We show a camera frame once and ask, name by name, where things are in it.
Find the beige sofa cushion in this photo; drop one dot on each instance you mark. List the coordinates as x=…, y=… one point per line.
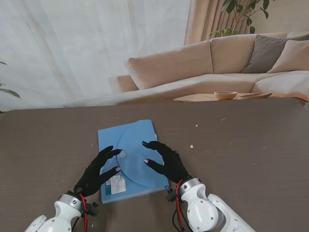
x=292, y=55

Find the beige sofa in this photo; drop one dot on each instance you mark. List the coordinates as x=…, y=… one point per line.
x=169, y=67

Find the tall green leafy plant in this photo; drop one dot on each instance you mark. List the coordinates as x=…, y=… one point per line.
x=230, y=6

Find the wooden bowl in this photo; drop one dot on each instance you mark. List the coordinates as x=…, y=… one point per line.
x=225, y=96

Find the beige pleated curtain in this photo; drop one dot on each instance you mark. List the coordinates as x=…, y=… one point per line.
x=200, y=19

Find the grey-brown sofa cushion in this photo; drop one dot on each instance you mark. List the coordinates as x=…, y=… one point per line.
x=265, y=53

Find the blue file folder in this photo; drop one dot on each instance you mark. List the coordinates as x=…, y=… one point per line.
x=135, y=169

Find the flat wooden tray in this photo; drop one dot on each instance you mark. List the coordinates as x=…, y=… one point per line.
x=256, y=95

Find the dark green plant leaves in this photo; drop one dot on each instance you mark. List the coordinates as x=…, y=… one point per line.
x=10, y=93

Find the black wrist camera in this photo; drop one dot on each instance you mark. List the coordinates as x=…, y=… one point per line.
x=172, y=196
x=93, y=210

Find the white sheer curtain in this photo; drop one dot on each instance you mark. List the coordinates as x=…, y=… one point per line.
x=96, y=48

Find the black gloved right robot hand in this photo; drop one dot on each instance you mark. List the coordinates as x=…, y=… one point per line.
x=171, y=166

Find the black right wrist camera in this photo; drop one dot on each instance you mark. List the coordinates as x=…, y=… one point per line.
x=172, y=196

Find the wooden coffee table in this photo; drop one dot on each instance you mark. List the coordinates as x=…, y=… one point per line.
x=198, y=97

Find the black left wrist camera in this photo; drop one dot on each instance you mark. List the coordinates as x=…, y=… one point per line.
x=93, y=210

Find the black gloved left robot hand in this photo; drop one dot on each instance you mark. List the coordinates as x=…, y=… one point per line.
x=94, y=174

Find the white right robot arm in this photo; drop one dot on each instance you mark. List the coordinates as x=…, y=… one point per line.
x=207, y=207

